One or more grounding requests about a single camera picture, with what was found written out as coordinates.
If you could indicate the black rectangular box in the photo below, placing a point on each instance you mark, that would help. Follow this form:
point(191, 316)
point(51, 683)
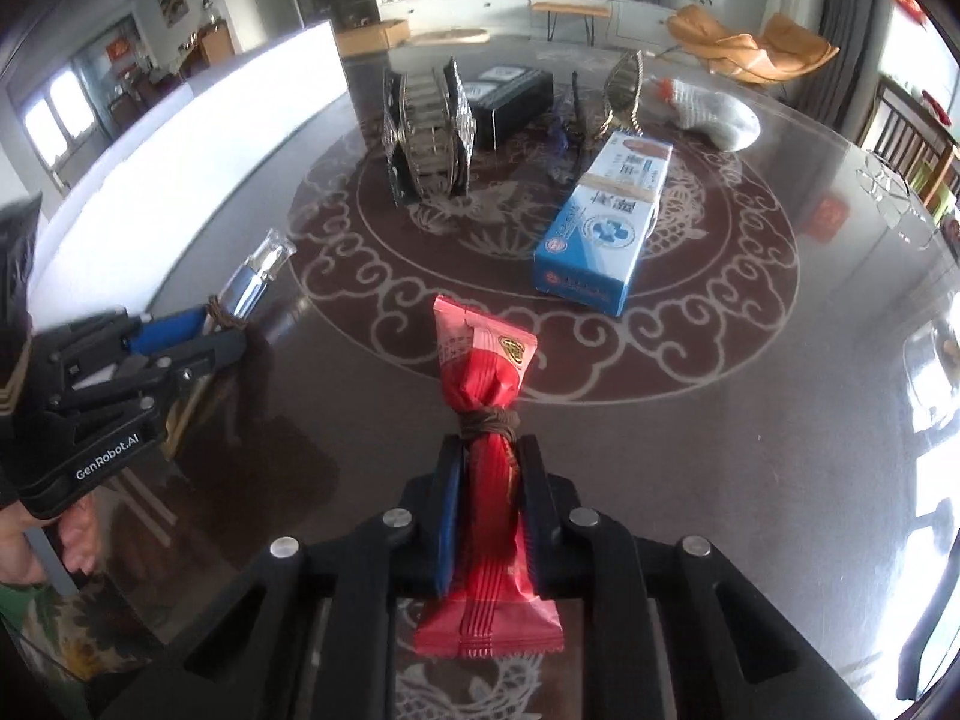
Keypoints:
point(505, 99)

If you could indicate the gold tube cosmetic bottle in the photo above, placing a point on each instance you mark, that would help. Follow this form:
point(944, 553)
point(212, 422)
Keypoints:
point(234, 305)

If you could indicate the red snack packet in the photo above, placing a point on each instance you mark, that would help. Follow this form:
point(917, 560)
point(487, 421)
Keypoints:
point(489, 607)

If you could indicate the wooden dining chair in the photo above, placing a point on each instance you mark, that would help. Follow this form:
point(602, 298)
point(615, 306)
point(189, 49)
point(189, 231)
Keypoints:
point(907, 134)

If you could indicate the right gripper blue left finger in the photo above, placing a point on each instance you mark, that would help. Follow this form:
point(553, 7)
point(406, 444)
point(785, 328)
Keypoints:
point(426, 562)

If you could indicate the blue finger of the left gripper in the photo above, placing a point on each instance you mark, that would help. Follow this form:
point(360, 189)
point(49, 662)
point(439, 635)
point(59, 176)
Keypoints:
point(154, 335)

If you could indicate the orange lounge chair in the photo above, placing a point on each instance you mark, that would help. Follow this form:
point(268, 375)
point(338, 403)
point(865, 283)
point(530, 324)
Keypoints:
point(782, 52)

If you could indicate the brown cardboard box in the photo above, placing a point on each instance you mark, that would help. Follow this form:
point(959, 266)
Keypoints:
point(372, 39)

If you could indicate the wooden bench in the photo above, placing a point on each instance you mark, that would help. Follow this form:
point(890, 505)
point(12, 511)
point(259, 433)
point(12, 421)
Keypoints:
point(589, 14)

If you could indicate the white knit glove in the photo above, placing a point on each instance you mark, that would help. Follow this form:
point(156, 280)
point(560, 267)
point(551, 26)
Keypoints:
point(727, 122)

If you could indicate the person left hand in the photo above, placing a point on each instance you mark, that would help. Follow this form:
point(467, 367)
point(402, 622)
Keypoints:
point(38, 551)

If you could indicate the blue white medicine box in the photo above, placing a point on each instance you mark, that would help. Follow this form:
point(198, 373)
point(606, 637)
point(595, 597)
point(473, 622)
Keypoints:
point(590, 252)

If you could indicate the white cardboard storage box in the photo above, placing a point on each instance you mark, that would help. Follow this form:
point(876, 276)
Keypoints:
point(125, 225)

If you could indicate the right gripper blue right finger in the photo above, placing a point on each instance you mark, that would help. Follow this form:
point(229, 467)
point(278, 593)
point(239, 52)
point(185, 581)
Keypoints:
point(552, 557)

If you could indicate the white media console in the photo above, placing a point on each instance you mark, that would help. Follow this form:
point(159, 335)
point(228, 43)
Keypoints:
point(605, 23)

